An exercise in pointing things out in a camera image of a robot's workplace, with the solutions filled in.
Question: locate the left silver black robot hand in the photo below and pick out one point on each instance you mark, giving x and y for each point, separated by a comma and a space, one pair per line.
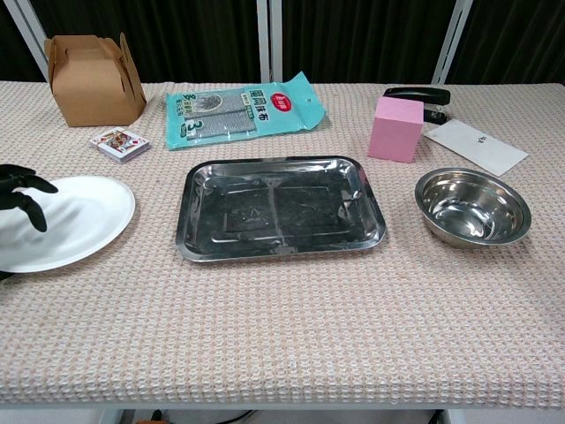
17, 176

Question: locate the white round plate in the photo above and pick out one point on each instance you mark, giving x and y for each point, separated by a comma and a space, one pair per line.
75, 221

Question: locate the stainless steel bowl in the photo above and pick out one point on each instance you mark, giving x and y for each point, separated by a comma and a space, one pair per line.
472, 207

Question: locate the rectangular metal tray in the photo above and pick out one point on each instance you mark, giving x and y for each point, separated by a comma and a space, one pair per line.
282, 207

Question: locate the deck of playing cards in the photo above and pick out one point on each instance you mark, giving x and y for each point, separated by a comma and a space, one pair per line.
119, 143

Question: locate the brown cardboard gable box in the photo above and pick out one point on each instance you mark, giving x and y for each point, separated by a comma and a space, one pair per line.
95, 88

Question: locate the black curtain panel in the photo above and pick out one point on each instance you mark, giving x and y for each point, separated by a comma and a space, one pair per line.
362, 40
13, 57
516, 40
185, 40

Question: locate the teal cleaning cloth package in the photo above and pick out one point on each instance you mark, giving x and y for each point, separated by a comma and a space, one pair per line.
238, 112

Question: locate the beige waffle tablecloth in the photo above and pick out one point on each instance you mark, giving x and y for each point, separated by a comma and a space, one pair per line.
282, 318

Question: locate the pink cube block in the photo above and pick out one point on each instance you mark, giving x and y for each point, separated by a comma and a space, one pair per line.
395, 130

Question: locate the black stapler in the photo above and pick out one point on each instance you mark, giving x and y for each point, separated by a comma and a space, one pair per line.
424, 93

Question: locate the white envelope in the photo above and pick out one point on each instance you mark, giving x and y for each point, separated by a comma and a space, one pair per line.
476, 146

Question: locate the grey metal frame post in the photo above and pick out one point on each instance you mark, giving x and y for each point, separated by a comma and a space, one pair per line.
452, 40
269, 40
24, 33

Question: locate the white table frame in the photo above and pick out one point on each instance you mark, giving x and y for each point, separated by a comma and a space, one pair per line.
353, 415

